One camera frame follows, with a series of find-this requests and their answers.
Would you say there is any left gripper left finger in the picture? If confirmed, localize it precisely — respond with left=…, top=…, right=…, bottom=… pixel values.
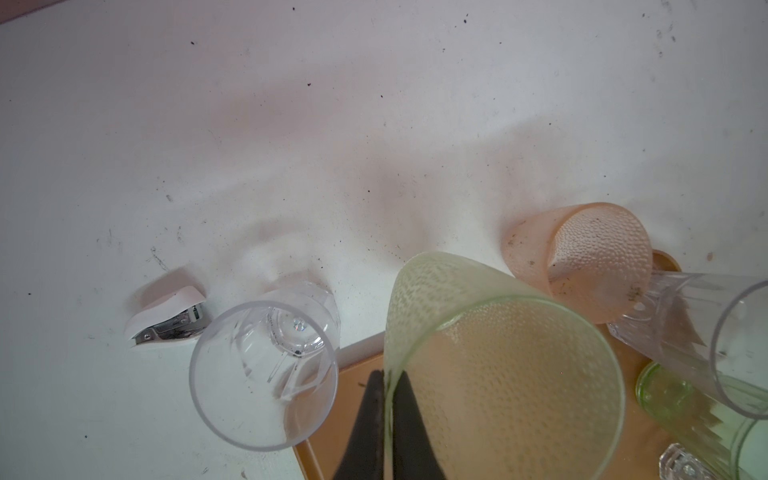
left=333, top=370, right=385, bottom=480

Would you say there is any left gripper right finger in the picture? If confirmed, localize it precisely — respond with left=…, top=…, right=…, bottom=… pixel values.
left=392, top=372, right=446, bottom=480

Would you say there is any frosted pale green tumbler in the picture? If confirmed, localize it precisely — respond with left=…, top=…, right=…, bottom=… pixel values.
left=383, top=252, right=625, bottom=479

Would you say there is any small clear glass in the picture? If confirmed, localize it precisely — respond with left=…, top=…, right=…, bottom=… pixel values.
left=658, top=443, right=720, bottom=480

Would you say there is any frosted pink tumbler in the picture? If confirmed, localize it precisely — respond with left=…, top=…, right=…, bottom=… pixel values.
left=501, top=202, right=653, bottom=324

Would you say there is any light green ribbed glass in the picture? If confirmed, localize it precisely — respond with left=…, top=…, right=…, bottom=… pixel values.
left=635, top=362, right=767, bottom=479

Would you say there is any clear ribbed glass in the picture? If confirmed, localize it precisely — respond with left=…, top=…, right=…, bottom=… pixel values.
left=608, top=271, right=767, bottom=420

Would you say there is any orange rectangular tray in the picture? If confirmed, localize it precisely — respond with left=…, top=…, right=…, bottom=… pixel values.
left=292, top=249, right=683, bottom=480

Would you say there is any clear glass back left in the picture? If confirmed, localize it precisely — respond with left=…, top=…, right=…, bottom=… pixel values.
left=189, top=282, right=341, bottom=452

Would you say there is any small white stapler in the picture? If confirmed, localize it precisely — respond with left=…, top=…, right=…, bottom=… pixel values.
left=124, top=286, right=211, bottom=348

